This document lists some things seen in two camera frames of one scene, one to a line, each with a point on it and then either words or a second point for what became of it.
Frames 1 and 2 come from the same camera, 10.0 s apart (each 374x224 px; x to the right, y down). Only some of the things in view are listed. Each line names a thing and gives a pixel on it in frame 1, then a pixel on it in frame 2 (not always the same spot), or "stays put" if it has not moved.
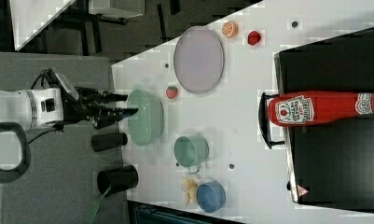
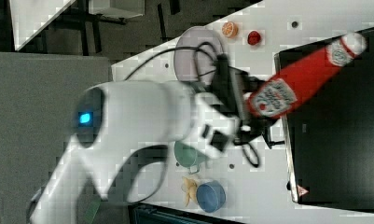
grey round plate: [199, 60] stays put
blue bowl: [211, 196] stays put
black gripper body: [87, 107] → [231, 88]
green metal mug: [190, 151] stays put
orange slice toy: [229, 29] stays put
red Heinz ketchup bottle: [302, 108] → [275, 97]
